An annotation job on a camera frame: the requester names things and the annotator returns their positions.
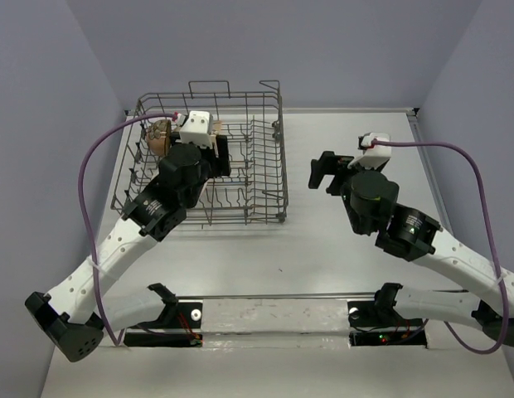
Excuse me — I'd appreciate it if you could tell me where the brown glazed bowl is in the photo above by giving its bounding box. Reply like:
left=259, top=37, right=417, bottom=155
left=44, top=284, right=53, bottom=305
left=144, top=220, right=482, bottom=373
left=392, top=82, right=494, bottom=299
left=145, top=119, right=172, bottom=158

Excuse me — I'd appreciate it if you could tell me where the white bowl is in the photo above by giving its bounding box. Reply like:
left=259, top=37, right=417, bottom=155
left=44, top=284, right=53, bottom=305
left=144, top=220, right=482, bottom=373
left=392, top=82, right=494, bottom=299
left=211, top=120, right=222, bottom=136

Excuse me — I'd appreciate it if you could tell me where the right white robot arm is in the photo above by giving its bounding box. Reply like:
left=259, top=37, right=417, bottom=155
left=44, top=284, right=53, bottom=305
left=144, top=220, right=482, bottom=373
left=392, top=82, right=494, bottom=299
left=308, top=151, right=514, bottom=347

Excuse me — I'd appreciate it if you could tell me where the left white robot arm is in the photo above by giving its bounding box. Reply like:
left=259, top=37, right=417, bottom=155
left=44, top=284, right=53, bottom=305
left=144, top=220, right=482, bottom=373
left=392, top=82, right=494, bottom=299
left=25, top=134, right=230, bottom=362

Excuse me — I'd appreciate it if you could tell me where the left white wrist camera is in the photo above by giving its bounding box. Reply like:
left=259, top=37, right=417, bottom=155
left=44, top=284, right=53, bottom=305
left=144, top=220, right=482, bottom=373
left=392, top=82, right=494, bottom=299
left=179, top=110, right=213, bottom=149

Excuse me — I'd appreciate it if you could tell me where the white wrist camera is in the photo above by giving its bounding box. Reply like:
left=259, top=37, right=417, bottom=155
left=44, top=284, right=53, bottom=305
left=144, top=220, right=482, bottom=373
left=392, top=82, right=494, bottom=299
left=347, top=132, right=391, bottom=170
left=179, top=110, right=213, bottom=149

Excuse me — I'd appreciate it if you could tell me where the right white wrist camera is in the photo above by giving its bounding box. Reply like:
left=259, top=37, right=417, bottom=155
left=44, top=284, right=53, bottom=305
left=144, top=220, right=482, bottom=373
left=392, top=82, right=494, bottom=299
left=347, top=132, right=391, bottom=170

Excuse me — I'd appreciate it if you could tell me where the grey wire dish rack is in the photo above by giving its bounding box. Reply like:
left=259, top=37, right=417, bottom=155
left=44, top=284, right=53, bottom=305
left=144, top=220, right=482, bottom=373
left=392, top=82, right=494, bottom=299
left=127, top=80, right=289, bottom=230

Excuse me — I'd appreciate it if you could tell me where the metal rail bar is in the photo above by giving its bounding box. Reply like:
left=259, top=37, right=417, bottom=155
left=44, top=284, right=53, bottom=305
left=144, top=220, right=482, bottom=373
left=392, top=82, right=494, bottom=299
left=178, top=292, right=376, bottom=301

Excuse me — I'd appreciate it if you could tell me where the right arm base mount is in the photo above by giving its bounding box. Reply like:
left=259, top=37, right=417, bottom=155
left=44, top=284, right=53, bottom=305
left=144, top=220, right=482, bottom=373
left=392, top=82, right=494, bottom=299
left=347, top=283, right=428, bottom=347

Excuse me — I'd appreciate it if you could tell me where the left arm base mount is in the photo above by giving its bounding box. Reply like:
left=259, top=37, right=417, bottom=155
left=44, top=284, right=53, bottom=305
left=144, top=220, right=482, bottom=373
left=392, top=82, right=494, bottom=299
left=124, top=283, right=203, bottom=348

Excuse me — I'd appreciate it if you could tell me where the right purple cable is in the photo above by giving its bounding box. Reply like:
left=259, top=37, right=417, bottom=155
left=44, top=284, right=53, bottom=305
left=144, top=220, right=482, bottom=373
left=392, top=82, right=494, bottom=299
left=358, top=138, right=510, bottom=355

